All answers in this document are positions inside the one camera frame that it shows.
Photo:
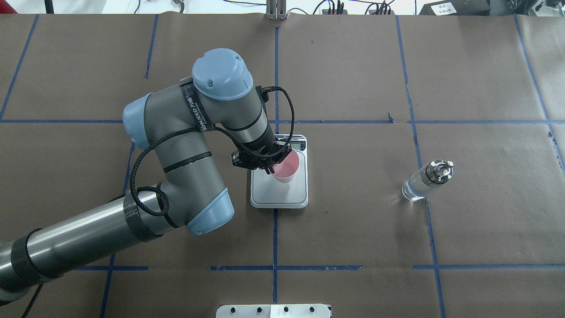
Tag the digital kitchen scale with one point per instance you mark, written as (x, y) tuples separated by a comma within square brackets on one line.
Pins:
[(267, 191)]

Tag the aluminium frame post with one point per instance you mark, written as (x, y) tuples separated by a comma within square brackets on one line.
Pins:
[(276, 10)]

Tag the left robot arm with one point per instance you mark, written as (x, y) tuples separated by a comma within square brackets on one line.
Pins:
[(173, 182)]

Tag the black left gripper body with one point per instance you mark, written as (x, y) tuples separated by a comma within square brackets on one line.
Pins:
[(266, 144)]

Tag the pink paper cup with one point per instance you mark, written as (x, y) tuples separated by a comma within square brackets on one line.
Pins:
[(285, 171)]

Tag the brown paper table cover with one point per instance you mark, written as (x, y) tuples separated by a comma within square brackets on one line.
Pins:
[(378, 98)]

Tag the white mounting base plate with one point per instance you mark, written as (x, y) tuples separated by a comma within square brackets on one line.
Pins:
[(314, 310)]

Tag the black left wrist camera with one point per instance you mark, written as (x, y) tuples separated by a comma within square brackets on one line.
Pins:
[(245, 160)]

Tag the clear glass sauce bottle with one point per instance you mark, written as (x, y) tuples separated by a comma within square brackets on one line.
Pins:
[(428, 179)]

